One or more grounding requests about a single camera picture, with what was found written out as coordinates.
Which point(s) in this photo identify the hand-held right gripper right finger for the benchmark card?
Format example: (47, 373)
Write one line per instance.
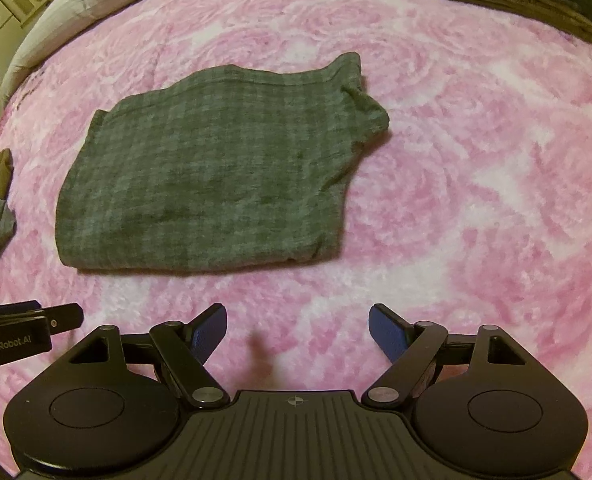
(388, 335)

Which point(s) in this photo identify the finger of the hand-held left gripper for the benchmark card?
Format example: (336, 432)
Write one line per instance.
(51, 317)
(6, 310)

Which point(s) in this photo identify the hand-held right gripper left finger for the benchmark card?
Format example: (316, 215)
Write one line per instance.
(208, 335)

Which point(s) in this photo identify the grey plaid shorts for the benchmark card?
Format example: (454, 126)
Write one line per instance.
(201, 180)

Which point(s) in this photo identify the pink floral blanket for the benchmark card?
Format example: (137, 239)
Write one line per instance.
(450, 185)

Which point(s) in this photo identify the grey striped duvet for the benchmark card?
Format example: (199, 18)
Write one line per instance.
(76, 15)

